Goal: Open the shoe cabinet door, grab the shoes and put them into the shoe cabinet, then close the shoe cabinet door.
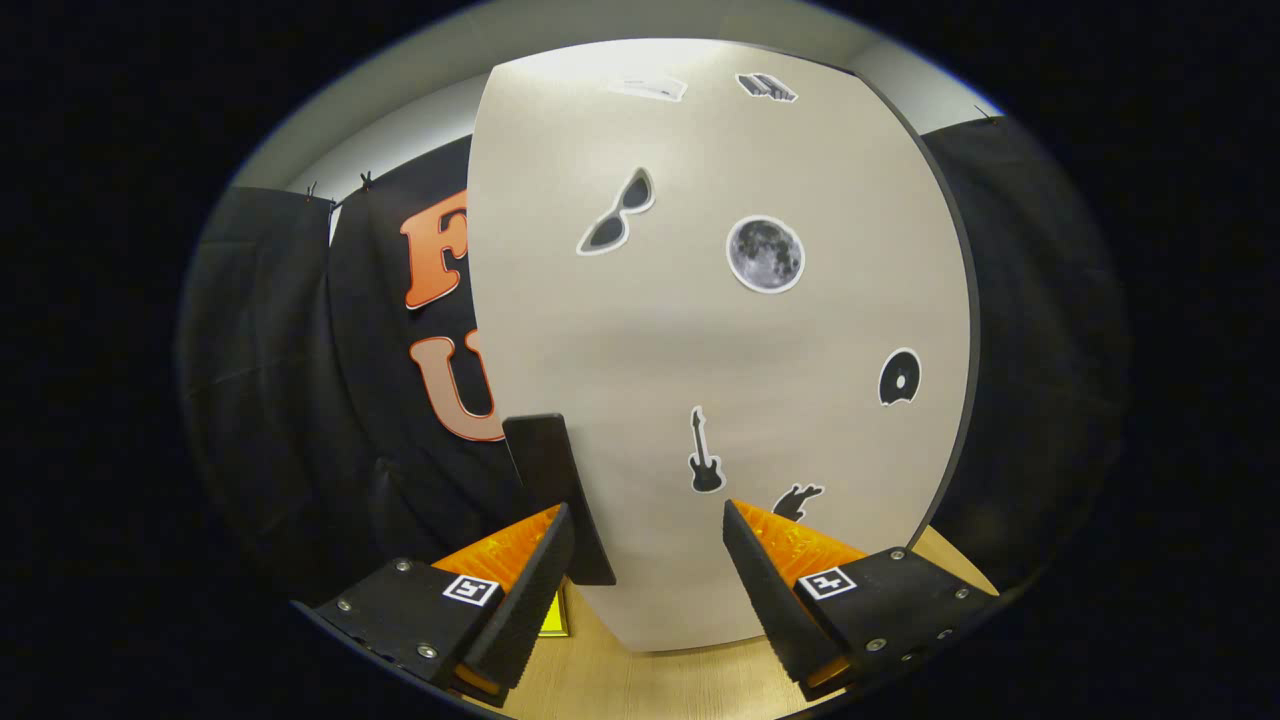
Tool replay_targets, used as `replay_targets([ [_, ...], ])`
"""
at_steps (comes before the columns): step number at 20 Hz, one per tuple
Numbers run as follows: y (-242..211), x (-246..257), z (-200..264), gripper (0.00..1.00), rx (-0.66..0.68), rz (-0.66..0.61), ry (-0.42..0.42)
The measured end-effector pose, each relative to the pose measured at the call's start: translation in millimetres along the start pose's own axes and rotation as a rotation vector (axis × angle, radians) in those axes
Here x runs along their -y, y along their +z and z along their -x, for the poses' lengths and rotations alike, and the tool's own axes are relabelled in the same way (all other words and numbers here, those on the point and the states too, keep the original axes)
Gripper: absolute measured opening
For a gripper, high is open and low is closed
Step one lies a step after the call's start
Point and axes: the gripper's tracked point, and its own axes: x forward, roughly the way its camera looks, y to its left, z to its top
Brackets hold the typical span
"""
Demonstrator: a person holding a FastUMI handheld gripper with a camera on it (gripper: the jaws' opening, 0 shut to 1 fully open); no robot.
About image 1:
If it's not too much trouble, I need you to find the beige shoe cabinet door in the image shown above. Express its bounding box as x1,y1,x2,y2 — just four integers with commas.
466,37,974,654

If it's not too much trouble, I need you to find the black backdrop cloth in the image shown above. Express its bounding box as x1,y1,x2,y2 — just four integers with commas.
178,112,1133,606

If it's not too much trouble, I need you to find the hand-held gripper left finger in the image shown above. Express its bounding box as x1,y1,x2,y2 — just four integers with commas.
292,502,577,707

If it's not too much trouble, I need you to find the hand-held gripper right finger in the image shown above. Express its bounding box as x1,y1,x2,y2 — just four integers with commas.
722,499,1002,702

